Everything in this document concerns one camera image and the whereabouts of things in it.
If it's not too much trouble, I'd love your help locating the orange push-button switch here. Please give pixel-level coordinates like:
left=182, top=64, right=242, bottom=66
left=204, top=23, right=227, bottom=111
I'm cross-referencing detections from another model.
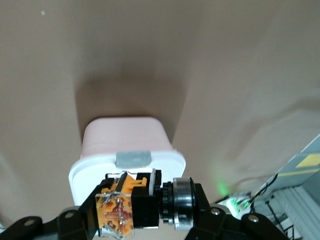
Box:
left=94, top=168, right=196, bottom=238

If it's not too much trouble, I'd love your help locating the white lidded storage box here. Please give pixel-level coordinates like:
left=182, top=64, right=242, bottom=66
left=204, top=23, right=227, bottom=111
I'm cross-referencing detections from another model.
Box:
left=68, top=116, right=187, bottom=208

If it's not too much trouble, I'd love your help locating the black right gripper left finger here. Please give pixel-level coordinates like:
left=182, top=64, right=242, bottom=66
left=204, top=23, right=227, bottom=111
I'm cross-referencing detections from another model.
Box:
left=0, top=184, right=107, bottom=240

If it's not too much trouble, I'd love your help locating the brown table mat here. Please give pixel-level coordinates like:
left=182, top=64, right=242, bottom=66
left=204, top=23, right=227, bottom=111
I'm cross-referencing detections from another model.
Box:
left=0, top=0, right=320, bottom=240

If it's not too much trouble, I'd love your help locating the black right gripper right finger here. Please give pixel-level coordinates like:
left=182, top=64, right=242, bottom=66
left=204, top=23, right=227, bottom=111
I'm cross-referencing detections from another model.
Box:
left=184, top=183, right=292, bottom=240

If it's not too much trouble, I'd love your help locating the aluminium table edge rail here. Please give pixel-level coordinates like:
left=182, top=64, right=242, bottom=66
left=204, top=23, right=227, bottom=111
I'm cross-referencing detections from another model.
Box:
left=264, top=186, right=320, bottom=240

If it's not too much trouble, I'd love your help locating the black right arm base cable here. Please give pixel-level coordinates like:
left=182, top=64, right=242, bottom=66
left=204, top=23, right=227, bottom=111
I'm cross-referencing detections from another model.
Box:
left=248, top=172, right=280, bottom=208

